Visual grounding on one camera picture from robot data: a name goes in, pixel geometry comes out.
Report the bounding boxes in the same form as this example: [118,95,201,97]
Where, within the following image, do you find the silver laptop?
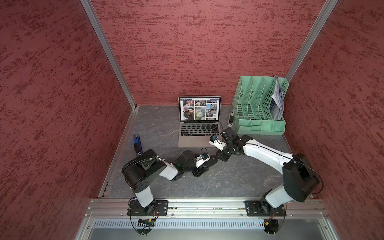
[178,96,222,148]

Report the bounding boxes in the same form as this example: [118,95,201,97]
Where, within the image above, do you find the black wireless mouse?
[201,155,218,168]

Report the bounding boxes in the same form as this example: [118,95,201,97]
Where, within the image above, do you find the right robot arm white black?
[210,128,321,216]

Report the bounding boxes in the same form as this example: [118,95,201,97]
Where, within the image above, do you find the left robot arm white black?
[122,149,218,215]

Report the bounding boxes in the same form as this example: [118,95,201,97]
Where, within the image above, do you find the green desk file organizer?
[232,76,286,136]

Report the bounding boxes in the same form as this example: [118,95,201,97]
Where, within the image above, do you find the blue pen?
[134,135,143,156]

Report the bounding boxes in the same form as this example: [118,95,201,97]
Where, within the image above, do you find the papers in organizer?
[270,75,284,121]

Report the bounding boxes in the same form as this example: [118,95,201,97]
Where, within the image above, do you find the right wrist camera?
[210,136,227,151]

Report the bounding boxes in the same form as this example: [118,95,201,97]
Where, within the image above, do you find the aluminium front rail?
[85,198,330,220]

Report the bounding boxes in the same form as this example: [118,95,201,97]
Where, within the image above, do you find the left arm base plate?
[127,199,169,217]

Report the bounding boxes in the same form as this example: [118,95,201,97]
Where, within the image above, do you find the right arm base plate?
[244,201,287,218]

